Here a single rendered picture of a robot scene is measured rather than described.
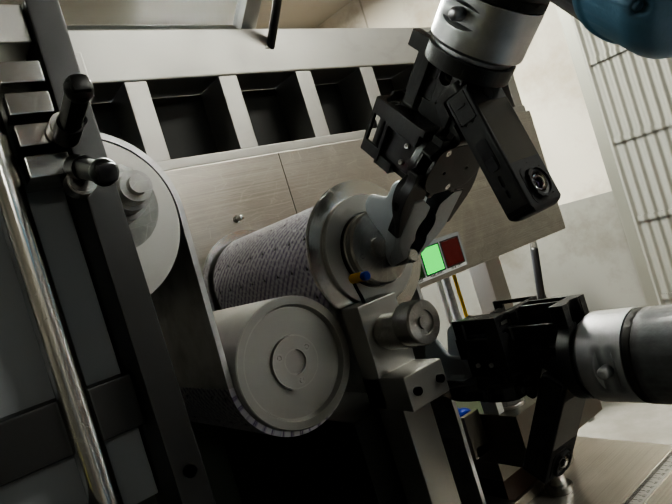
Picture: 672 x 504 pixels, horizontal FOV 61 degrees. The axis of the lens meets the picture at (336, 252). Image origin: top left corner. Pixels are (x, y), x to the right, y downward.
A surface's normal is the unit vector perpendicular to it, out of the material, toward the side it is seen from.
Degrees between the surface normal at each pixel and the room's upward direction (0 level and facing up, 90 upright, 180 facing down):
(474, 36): 112
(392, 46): 90
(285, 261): 78
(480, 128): 93
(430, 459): 90
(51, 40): 90
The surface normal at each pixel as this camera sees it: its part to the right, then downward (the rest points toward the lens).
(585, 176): -0.69, 0.22
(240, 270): -0.81, -0.04
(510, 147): 0.50, -0.36
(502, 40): 0.11, 0.65
